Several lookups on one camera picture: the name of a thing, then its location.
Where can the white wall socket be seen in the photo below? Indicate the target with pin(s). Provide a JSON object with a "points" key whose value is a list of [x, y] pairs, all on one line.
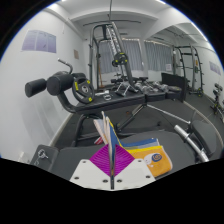
{"points": [[22, 156]]}

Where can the narrow grey window curtain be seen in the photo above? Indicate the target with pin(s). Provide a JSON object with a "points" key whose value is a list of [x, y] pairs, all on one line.
{"points": [[158, 56]]}

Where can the black padded weight bench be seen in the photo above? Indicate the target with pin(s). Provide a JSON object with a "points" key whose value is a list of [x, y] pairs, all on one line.
{"points": [[70, 156]]}

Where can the black yellow-marked weight plate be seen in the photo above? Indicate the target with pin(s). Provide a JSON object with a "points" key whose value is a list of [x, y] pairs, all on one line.
{"points": [[83, 90]]}

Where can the small tan wall plaque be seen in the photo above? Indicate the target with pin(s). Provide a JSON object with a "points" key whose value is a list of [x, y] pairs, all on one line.
{"points": [[76, 54]]}

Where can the black upright box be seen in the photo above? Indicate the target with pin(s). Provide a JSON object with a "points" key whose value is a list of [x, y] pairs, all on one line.
{"points": [[175, 85]]}

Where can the silver barbell bar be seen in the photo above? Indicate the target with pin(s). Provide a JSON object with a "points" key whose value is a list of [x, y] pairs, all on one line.
{"points": [[190, 141]]}

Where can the black bench with roller pads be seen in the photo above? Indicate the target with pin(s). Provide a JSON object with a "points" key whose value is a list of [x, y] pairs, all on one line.
{"points": [[110, 100]]}

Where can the long ceiling light strip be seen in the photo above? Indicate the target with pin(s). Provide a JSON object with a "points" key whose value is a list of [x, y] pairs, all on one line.
{"points": [[160, 1]]}

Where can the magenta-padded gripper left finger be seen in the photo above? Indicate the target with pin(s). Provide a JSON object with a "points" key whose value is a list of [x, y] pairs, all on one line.
{"points": [[90, 175]]}

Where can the dumbbell group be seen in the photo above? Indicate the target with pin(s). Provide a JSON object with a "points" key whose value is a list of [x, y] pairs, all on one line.
{"points": [[151, 87]]}

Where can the black squat rack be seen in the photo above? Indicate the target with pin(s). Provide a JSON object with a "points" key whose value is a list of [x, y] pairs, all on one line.
{"points": [[193, 70]]}

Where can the black dumbbell stand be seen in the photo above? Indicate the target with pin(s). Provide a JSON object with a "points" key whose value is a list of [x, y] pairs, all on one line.
{"points": [[217, 100]]}

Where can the small purple wall poster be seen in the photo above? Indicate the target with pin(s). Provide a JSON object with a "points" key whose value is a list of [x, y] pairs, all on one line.
{"points": [[215, 68]]}

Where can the wide grey window curtain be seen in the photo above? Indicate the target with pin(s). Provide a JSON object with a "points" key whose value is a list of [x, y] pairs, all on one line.
{"points": [[133, 55]]}

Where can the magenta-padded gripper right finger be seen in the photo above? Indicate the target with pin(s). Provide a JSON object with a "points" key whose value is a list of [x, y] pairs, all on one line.
{"points": [[136, 173]]}

